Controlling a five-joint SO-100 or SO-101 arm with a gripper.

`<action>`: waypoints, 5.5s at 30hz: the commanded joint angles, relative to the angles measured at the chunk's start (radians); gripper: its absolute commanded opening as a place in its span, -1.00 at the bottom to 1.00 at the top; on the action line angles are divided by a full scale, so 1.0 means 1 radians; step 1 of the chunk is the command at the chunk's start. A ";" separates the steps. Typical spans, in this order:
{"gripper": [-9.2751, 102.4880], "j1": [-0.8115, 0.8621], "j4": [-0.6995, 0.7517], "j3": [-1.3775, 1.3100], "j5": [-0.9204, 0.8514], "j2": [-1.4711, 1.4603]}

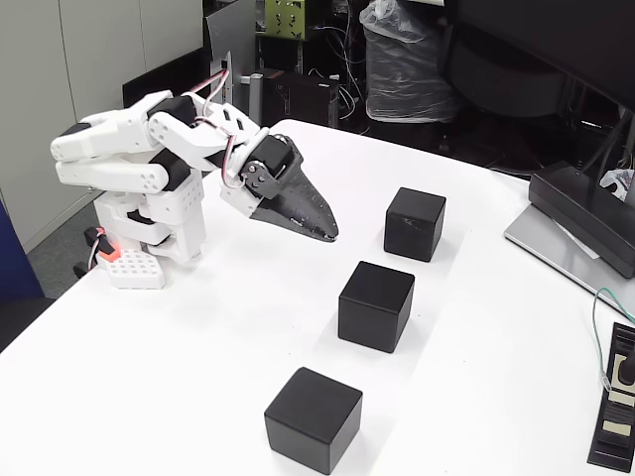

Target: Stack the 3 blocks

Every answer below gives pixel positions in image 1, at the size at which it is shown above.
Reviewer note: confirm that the black computer case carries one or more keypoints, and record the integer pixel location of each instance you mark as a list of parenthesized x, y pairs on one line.
[(302, 99)]

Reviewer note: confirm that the black cube with scratch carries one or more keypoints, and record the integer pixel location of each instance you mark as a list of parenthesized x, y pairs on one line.
[(414, 223)]

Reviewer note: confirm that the grey computer tower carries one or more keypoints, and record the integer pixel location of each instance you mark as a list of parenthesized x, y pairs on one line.
[(233, 30)]

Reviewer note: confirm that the yellow-green panel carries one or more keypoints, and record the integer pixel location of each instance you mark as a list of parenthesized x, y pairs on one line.
[(285, 20)]

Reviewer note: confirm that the bin with clear plastic bag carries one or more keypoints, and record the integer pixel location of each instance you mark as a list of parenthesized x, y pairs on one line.
[(402, 74)]

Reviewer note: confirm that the black office chair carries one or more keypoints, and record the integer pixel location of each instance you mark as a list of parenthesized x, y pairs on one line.
[(496, 84)]

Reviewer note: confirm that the grey metal cabinet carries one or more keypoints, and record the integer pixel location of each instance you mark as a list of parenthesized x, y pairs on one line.
[(39, 74)]

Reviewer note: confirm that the silver monitor stand base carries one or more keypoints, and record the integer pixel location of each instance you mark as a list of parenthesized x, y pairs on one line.
[(541, 243)]

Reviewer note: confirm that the blue partition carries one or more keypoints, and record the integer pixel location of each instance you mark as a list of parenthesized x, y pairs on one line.
[(15, 268)]

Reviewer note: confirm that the black box on stand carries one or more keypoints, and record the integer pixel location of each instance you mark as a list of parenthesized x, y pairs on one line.
[(585, 223)]

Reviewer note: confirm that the white crumpled bag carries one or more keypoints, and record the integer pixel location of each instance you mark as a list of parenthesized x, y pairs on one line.
[(617, 181)]

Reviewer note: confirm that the black slotted holder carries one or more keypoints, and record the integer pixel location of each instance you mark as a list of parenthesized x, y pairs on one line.
[(602, 446)]

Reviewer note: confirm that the grey metal post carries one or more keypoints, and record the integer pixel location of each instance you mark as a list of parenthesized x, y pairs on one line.
[(255, 99)]

